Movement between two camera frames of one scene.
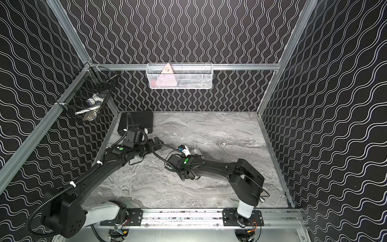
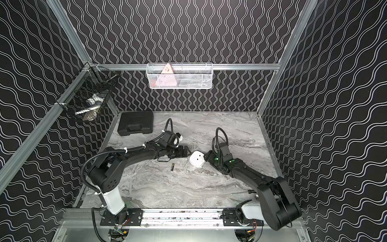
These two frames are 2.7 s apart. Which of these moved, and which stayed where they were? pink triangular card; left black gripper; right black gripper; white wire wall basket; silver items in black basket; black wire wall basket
Moved: right black gripper; left black gripper
Stayed: silver items in black basket; white wire wall basket; black wire wall basket; pink triangular card
